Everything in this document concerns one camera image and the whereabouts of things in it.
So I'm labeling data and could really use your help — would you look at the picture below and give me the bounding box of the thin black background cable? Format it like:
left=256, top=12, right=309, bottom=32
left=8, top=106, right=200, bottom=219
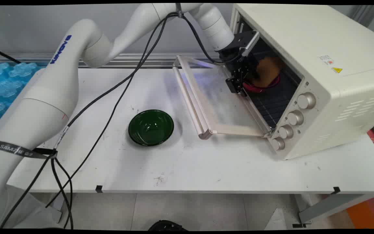
left=0, top=46, right=21, bottom=64

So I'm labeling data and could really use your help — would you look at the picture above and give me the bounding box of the black velcro strap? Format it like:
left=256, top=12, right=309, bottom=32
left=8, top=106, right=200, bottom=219
left=0, top=139, right=58, bottom=160

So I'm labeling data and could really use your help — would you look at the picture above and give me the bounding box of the cream toaster oven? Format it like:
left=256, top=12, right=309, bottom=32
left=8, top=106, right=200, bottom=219
left=229, top=4, right=374, bottom=161

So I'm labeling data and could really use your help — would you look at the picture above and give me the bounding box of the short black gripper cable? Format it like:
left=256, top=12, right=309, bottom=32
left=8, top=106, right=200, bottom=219
left=180, top=13, right=239, bottom=65

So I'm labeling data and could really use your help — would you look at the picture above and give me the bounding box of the orange box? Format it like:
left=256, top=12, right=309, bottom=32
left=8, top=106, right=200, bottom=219
left=345, top=194, right=374, bottom=229

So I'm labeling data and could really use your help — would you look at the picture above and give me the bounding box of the long black cable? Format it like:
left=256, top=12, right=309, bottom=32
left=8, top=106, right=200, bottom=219
left=0, top=12, right=182, bottom=229
left=45, top=15, right=174, bottom=229

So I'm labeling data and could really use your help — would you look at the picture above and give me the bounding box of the black round object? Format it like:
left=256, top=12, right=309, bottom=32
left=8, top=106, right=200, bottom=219
left=147, top=220, right=188, bottom=231

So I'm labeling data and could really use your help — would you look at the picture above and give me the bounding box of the red plate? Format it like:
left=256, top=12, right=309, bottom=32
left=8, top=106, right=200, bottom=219
left=242, top=74, right=281, bottom=94

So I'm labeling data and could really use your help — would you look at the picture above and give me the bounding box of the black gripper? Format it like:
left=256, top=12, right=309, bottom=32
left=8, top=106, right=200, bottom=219
left=219, top=45, right=258, bottom=98

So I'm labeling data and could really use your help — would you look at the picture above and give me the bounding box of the aluminium rail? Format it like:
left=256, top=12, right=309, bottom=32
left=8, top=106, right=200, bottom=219
left=0, top=53, right=221, bottom=69

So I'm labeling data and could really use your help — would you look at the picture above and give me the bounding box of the silver oven knob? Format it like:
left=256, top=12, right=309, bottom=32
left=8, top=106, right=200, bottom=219
left=287, top=110, right=305, bottom=126
left=297, top=92, right=317, bottom=110
left=271, top=136, right=286, bottom=151
left=278, top=124, right=294, bottom=140

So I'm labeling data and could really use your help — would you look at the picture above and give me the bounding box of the grey metal table leg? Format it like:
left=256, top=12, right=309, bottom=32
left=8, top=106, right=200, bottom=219
left=298, top=194, right=374, bottom=225

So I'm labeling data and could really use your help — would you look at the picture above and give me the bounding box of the brown bread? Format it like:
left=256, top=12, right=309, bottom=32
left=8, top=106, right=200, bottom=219
left=255, top=57, right=284, bottom=88

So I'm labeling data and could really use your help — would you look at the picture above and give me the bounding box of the dark green bowl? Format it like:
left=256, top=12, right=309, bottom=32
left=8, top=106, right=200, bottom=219
left=128, top=110, right=175, bottom=147

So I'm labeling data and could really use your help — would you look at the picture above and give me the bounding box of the cream oven door handle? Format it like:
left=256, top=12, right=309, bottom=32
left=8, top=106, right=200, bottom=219
left=173, top=58, right=214, bottom=140

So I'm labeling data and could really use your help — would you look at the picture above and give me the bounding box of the dark oven rack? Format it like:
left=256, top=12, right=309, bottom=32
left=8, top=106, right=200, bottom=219
left=248, top=81, right=302, bottom=129

